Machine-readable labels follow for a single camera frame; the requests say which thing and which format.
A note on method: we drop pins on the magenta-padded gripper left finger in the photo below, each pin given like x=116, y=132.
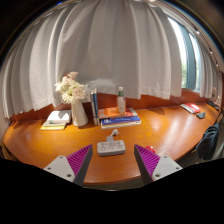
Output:
x=58, y=166

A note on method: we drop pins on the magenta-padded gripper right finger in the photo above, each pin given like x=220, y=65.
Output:
x=165, y=165

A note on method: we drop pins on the yellow book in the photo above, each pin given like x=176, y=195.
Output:
x=52, y=126

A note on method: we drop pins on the dark jacket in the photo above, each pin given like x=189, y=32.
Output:
x=208, y=141

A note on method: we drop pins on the thick white book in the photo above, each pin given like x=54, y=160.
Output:
x=60, y=116

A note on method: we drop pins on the white ceramic vase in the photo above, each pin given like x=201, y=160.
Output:
x=79, y=115

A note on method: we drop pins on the flat white book under stack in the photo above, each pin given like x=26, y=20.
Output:
x=121, y=125

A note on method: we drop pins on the red book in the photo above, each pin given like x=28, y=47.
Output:
x=133, y=112

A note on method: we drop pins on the small dark grey object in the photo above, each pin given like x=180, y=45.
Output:
x=201, y=115

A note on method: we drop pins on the red and white booklet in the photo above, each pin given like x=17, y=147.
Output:
x=191, y=108

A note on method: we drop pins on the flat blue book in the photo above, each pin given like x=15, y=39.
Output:
x=120, y=120

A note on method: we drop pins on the upright grey book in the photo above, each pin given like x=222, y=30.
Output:
x=92, y=108

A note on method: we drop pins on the upright blue book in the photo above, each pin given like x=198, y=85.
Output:
x=96, y=106

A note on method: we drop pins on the orange book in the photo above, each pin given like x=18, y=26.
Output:
x=110, y=112

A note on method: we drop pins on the clear bottle with green cap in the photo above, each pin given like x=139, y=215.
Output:
x=121, y=103

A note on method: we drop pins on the window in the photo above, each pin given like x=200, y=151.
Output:
x=190, y=56

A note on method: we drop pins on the white curtain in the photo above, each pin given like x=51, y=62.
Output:
x=110, y=46

